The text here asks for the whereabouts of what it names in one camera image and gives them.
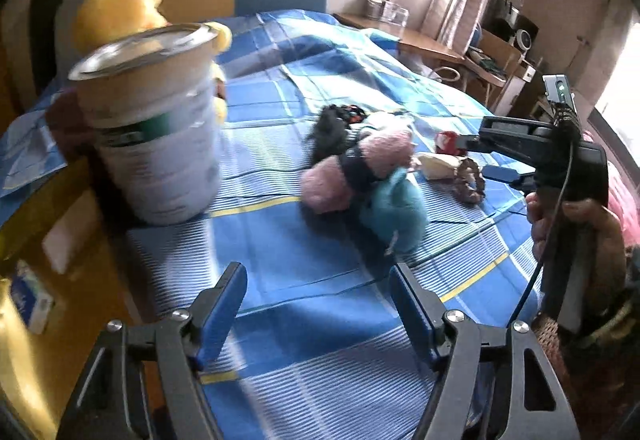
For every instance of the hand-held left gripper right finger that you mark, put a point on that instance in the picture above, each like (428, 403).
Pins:
(410, 307)

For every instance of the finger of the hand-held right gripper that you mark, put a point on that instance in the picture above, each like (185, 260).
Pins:
(505, 135)
(500, 173)

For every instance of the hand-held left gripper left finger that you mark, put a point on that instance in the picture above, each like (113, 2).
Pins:
(225, 307)

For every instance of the pink satin scrunchie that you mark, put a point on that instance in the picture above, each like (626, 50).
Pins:
(470, 187)

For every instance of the small red soft item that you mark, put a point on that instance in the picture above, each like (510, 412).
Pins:
(447, 143)

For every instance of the white foam piece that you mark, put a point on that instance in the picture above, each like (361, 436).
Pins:
(437, 166)

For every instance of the teal plush toy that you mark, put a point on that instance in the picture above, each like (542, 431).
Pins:
(395, 205)

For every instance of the pink plush toy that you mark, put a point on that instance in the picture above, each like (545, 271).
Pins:
(325, 185)

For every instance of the black soft toy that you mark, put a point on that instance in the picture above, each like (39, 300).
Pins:
(330, 130)

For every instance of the white metal tin can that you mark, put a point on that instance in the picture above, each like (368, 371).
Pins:
(155, 145)

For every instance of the person's right hand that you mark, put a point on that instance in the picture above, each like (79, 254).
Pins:
(607, 240)

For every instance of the pink cloth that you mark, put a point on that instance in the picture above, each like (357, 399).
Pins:
(625, 205)

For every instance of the narrow bright window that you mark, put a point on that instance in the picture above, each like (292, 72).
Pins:
(620, 90)

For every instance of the blue checked bed sheet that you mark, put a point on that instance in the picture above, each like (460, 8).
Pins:
(310, 245)

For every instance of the black appliance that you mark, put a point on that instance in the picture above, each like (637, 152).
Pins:
(505, 23)

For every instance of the wooden desk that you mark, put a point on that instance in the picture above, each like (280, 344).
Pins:
(425, 43)

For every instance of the brown woven mat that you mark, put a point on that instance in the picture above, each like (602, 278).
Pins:
(550, 335)

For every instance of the clear plastic box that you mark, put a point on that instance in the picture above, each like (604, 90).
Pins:
(387, 10)

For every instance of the blue white tissue pack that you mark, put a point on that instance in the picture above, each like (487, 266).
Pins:
(32, 295)

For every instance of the light blue plastic sheet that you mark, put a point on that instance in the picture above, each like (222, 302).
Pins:
(30, 155)

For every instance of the yellow plush toy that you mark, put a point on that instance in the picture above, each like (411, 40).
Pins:
(125, 5)

